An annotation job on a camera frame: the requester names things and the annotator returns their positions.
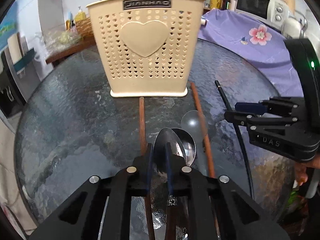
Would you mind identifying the metal spoon wooden handle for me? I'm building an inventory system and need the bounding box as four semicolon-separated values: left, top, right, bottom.
153;128;180;239

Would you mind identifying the black chopstick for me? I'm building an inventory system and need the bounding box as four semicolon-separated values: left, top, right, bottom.
214;80;255;199

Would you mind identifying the brown wooden chopstick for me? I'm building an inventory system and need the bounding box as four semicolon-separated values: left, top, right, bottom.
190;82;216;178
139;97;155;240

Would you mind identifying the person's right hand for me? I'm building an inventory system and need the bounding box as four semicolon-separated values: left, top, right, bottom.
294;153;320;186

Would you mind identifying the purple floral cloth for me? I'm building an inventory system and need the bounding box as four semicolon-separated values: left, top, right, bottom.
198;9;303;97

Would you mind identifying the round glass table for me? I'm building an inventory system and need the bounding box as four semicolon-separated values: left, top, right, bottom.
14;38;304;240

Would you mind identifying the white thermos jug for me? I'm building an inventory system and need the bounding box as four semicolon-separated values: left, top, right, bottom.
281;16;308;39

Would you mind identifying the white microwave oven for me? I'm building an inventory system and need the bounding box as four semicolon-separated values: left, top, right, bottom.
235;0;291;28

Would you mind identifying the cream plastic utensil holder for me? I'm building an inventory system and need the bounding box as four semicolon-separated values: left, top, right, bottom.
87;0;205;98

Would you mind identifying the dark glass bottle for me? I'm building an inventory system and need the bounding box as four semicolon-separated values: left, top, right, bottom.
221;0;231;10

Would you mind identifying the wooden counter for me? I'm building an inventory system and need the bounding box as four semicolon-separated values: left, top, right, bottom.
46;36;96;68

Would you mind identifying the woven basin sink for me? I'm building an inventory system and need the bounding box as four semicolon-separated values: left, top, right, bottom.
75;17;93;38

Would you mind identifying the clear plastic bag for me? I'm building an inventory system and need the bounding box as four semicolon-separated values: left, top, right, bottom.
36;30;82;55

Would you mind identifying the yellow soap bottle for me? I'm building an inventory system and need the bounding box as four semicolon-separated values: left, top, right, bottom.
74;7;87;23

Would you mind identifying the beige cloth cover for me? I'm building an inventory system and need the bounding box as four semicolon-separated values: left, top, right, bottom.
1;122;36;235

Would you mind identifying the water dispenser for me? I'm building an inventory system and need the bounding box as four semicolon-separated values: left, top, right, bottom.
1;47;40;119

